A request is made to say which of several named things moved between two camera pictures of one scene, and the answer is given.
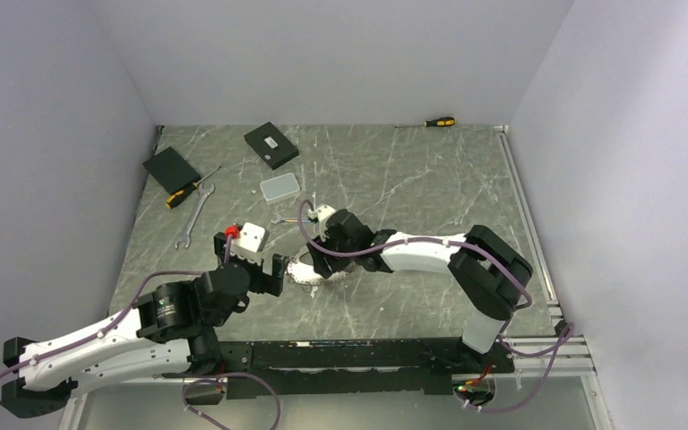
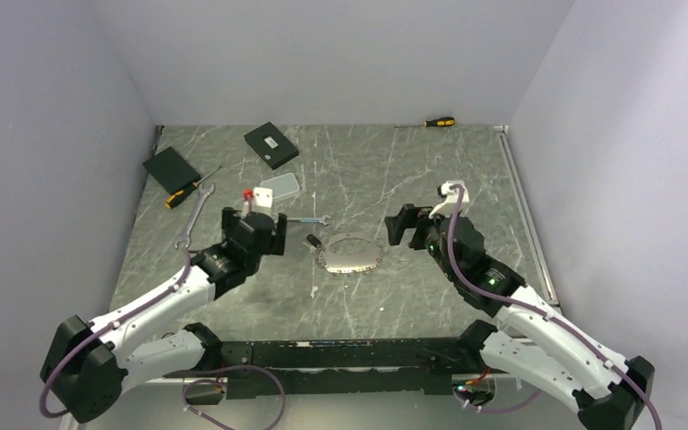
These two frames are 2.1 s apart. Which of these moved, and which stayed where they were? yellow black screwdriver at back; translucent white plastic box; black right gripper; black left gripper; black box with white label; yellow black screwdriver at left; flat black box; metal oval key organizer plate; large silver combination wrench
Moved: metal oval key organizer plate; black right gripper; black left gripper
Stayed: flat black box; yellow black screwdriver at left; large silver combination wrench; yellow black screwdriver at back; translucent white plastic box; black box with white label
